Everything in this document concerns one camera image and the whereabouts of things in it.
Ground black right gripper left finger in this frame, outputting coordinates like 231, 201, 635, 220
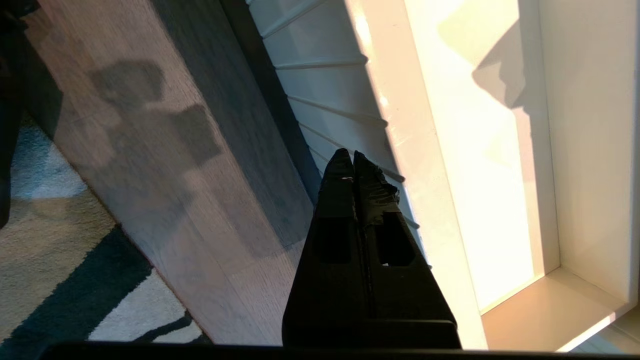
282, 148, 373, 347

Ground striped rug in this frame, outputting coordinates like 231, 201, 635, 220
0, 112, 213, 346

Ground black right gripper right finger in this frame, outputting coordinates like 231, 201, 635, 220
353, 151, 461, 348

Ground black metal rod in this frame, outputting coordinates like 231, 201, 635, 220
220, 0, 323, 206

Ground white ribbed drawer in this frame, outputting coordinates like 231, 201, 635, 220
220, 0, 640, 351

